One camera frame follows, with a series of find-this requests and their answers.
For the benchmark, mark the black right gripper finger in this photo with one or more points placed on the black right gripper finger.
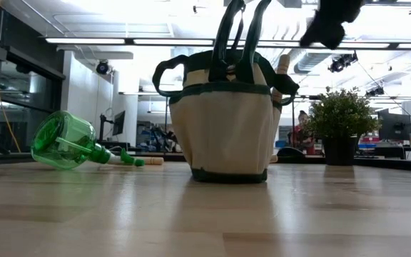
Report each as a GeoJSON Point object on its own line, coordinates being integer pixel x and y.
{"type": "Point", "coordinates": [325, 34]}

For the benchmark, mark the cream canvas green-trimmed garden bag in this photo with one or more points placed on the cream canvas green-trimmed garden bag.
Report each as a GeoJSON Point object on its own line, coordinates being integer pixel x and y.
{"type": "Point", "coordinates": [227, 132]}

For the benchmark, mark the green plastic spray bottle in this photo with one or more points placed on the green plastic spray bottle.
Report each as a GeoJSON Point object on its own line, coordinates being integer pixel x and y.
{"type": "Point", "coordinates": [63, 139]}

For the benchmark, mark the dark monitor on arm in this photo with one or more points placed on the dark monitor on arm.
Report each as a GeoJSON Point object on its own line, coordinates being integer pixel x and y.
{"type": "Point", "coordinates": [119, 123]}

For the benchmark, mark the small potted green plant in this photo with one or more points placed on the small potted green plant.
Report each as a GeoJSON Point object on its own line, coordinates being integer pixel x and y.
{"type": "Point", "coordinates": [339, 118]}

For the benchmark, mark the person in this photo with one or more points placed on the person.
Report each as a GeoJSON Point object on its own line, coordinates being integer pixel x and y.
{"type": "Point", "coordinates": [302, 132]}

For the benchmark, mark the large dark monitor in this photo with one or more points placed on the large dark monitor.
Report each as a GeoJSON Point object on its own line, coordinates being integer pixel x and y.
{"type": "Point", "coordinates": [394, 125]}

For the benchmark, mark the overhead light bar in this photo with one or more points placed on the overhead light bar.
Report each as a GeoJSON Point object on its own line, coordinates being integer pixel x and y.
{"type": "Point", "coordinates": [173, 41]}

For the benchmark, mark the silver ceiling air duct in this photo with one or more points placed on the silver ceiling air duct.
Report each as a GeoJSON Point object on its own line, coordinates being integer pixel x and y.
{"type": "Point", "coordinates": [310, 60]}

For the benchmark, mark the black overhead camera cluster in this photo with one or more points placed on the black overhead camera cluster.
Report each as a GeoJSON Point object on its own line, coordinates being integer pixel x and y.
{"type": "Point", "coordinates": [375, 91]}
{"type": "Point", "coordinates": [341, 62]}

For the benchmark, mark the black ceiling-mounted camera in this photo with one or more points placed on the black ceiling-mounted camera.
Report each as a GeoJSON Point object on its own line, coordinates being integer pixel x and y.
{"type": "Point", "coordinates": [102, 68]}

